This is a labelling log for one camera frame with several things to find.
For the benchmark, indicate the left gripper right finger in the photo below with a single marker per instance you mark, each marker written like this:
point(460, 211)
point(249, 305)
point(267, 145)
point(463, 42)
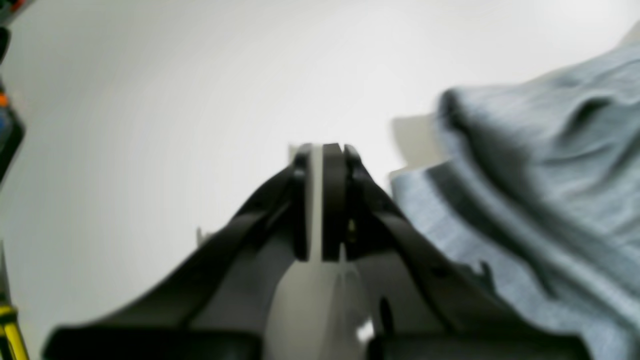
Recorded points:
point(423, 306)

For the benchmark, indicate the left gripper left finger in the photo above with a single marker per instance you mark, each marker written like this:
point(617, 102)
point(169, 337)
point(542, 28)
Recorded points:
point(216, 304)

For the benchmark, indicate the grey T-shirt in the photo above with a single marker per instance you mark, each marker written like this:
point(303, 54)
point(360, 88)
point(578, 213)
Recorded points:
point(538, 182)

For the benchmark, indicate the yellow black tool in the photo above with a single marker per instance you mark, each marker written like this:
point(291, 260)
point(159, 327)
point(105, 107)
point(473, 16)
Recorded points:
point(12, 344)

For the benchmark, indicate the clamp at middle left edge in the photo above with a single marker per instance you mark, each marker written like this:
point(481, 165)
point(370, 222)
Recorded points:
point(12, 131)

